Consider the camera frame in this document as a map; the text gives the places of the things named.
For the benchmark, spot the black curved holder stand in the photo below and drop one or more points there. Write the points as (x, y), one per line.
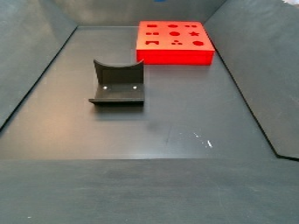
(120, 83)

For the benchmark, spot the red shape sorter block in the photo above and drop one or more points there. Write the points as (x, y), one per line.
(174, 43)

